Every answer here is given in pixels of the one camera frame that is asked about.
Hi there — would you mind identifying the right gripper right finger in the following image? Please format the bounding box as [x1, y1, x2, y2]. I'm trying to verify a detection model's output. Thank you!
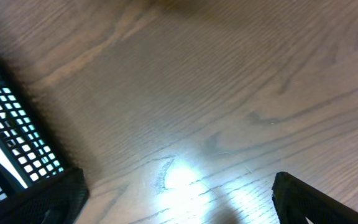
[272, 172, 358, 224]

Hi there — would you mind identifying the black perforated plastic basket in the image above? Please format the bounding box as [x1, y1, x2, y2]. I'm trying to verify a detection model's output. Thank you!
[0, 64, 68, 188]

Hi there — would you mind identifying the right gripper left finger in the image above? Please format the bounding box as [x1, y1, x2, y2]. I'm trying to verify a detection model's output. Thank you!
[0, 168, 89, 224]

